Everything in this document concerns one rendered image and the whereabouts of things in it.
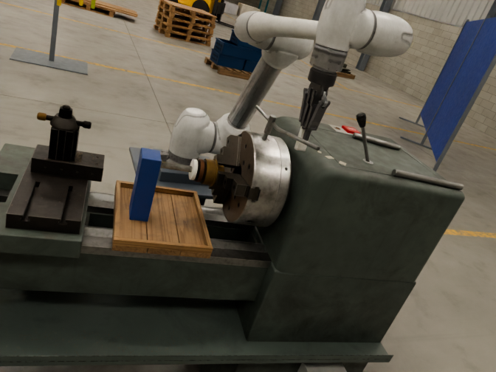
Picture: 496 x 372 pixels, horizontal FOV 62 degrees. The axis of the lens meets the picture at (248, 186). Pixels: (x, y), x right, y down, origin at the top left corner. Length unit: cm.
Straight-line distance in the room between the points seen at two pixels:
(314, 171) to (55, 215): 74
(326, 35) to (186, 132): 98
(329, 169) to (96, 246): 72
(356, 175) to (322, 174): 11
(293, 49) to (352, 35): 57
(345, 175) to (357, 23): 43
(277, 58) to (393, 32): 60
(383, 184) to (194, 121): 94
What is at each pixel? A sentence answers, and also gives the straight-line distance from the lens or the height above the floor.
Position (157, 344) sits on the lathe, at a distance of 150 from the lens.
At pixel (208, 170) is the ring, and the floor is 110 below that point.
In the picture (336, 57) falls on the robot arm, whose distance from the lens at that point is 114.
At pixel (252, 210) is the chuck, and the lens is 130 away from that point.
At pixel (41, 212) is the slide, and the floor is 97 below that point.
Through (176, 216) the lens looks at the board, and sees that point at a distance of 146.
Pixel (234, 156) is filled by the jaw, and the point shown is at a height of 114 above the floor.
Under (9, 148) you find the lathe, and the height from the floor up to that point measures 93.
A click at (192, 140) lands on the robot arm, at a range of 194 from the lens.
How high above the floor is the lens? 165
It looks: 25 degrees down
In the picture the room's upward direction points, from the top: 19 degrees clockwise
